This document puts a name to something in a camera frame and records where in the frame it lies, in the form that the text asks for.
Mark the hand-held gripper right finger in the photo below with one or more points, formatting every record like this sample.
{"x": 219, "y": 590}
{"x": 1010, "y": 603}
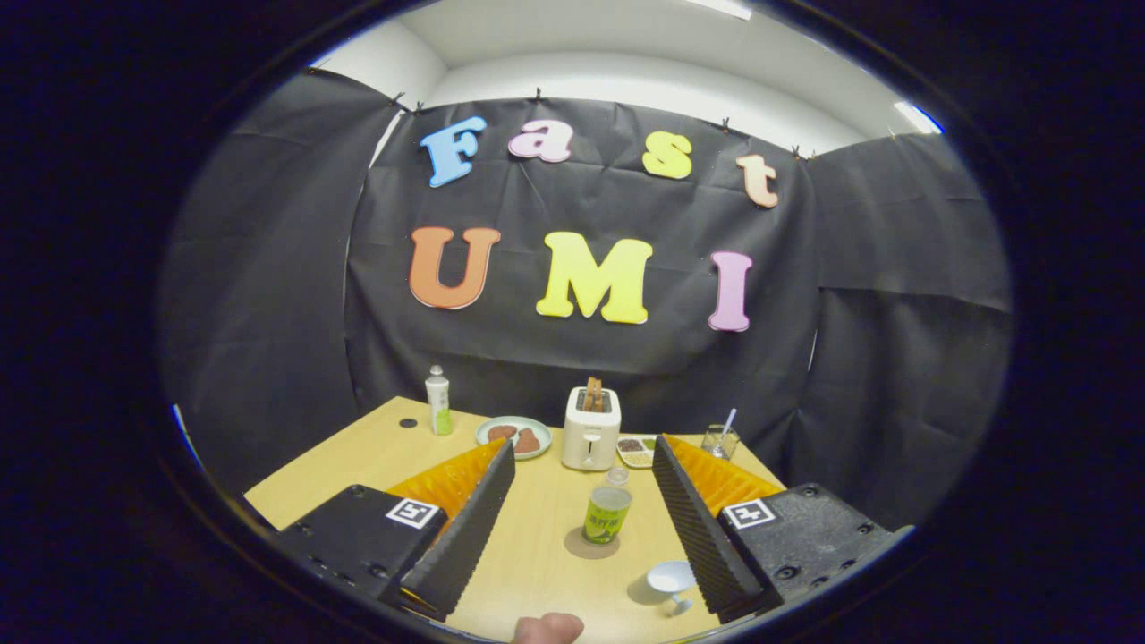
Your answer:
{"x": 707, "y": 537}

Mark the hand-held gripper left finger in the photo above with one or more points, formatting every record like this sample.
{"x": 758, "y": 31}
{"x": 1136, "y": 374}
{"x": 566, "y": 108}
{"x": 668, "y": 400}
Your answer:
{"x": 465, "y": 537}

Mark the white cup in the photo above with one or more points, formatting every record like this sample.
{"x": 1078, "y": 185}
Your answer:
{"x": 669, "y": 577}

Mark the green label juice bottle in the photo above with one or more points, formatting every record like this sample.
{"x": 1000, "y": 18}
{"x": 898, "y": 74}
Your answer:
{"x": 606, "y": 519}

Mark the round brown coaster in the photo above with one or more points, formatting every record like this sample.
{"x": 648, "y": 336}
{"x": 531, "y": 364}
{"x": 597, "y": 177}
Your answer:
{"x": 575, "y": 547}

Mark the slim white green bottle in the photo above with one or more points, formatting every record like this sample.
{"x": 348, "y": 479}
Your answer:
{"x": 438, "y": 402}

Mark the wooden table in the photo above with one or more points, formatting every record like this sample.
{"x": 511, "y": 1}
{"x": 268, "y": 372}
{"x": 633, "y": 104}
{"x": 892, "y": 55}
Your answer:
{"x": 537, "y": 555}

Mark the small clear glass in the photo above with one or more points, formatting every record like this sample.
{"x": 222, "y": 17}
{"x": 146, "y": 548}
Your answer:
{"x": 718, "y": 444}

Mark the pale green plate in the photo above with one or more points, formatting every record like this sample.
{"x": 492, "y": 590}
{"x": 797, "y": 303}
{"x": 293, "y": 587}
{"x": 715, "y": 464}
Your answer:
{"x": 501, "y": 450}

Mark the brown meat piece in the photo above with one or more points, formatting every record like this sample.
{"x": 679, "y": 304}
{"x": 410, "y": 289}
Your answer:
{"x": 528, "y": 441}
{"x": 501, "y": 433}

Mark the white divided dish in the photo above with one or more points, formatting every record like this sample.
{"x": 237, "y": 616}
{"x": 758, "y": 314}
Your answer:
{"x": 635, "y": 452}

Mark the white straw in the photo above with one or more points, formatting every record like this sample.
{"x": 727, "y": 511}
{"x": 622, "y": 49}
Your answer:
{"x": 730, "y": 419}

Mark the white toaster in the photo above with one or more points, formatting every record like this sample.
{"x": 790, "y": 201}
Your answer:
{"x": 590, "y": 443}

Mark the brown toast slice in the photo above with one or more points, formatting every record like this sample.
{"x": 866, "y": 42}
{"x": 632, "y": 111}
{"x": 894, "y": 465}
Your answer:
{"x": 594, "y": 394}

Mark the ceiling light panel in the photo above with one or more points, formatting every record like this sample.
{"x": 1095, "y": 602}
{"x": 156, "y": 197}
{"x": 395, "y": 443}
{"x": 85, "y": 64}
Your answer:
{"x": 917, "y": 117}

